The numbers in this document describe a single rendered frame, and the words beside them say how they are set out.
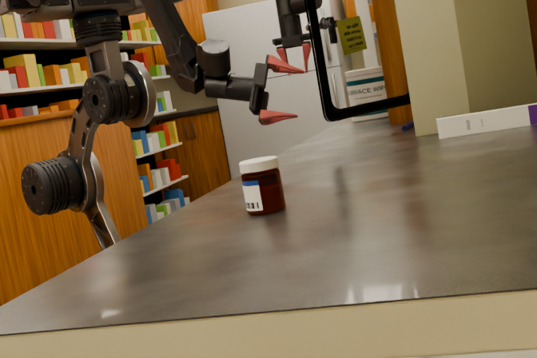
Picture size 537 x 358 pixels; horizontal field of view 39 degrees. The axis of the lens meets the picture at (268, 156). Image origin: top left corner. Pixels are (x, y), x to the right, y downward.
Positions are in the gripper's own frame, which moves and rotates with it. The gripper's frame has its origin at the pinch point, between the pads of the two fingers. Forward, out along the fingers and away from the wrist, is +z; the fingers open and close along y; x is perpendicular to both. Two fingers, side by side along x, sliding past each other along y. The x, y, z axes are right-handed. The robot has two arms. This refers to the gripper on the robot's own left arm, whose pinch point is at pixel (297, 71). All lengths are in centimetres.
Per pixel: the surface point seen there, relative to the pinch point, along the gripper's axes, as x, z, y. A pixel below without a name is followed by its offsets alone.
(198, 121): 483, 7, -135
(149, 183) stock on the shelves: 383, 49, -160
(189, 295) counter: -143, 23, 0
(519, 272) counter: -148, 23, 24
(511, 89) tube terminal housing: -42, 13, 45
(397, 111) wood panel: -9.9, 14.3, 23.7
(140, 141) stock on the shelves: 379, 15, -161
